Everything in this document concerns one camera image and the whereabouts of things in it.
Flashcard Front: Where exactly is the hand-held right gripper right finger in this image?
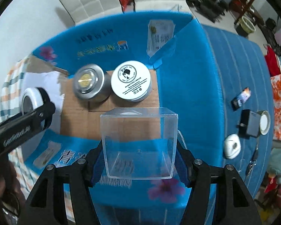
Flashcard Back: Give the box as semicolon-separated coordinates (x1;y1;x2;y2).
168;138;263;225

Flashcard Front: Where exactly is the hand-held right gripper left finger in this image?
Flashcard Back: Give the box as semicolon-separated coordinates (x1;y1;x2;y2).
17;141;107;225

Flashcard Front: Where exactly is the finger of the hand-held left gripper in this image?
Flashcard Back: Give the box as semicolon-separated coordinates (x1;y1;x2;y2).
36;87;56;131

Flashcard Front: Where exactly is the white round jar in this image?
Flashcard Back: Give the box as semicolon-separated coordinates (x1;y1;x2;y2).
21;87;49;116

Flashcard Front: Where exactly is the clear plastic cube box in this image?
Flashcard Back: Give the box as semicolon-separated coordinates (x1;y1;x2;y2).
100;107;179;180

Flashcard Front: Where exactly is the blue printed cardboard box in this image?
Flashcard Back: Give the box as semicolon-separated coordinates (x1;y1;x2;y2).
30;10;226;209

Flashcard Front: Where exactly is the person's left forearm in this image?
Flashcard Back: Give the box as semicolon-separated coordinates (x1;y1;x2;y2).
0;159;20;225

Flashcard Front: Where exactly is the checkered cloth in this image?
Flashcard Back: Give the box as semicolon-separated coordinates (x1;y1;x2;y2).
0;57;30;123

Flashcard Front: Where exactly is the silver tin with gold coin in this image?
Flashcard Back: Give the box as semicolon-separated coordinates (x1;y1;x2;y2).
72;64;111;102

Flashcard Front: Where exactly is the white oval gadget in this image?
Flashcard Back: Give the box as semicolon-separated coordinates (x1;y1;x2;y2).
223;133;241;160

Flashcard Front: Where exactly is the bunch of keys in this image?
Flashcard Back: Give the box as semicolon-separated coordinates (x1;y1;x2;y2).
245;145;259;177

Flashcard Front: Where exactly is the grey black box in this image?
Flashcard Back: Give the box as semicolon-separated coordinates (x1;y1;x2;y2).
238;109;261;138

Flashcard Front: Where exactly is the white cream jar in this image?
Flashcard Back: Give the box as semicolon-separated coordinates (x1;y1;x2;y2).
111;60;152;102

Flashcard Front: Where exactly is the small black printed pack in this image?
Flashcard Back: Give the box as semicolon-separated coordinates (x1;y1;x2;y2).
231;87;251;111

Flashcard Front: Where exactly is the metal can with white lid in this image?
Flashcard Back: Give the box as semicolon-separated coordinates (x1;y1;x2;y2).
258;110;271;136

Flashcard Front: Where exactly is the teal cloth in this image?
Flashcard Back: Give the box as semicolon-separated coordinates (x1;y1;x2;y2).
268;143;281;184

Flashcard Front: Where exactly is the blue striped blanket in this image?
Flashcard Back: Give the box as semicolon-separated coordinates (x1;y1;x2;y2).
201;25;275;200

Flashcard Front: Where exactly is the red garment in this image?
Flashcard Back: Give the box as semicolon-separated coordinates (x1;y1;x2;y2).
264;46;281;77

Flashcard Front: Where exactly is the green woven basket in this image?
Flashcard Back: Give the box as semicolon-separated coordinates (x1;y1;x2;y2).
238;16;257;37

